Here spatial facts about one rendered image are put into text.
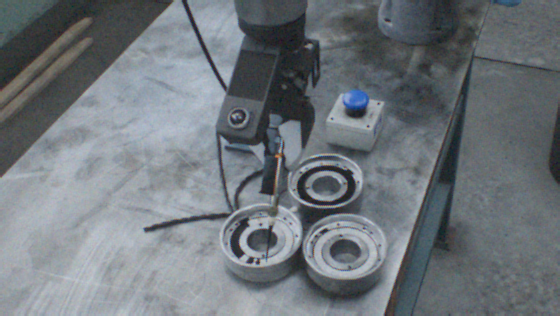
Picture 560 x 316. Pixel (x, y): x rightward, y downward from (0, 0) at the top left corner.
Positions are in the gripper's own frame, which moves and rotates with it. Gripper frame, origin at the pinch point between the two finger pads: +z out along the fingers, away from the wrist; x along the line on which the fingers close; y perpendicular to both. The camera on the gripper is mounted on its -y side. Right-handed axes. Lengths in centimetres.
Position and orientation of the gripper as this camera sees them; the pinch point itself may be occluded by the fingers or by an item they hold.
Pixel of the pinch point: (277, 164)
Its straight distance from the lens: 83.9
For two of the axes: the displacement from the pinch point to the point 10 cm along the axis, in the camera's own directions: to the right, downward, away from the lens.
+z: 0.2, 7.4, 6.7
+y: 2.8, -6.5, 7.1
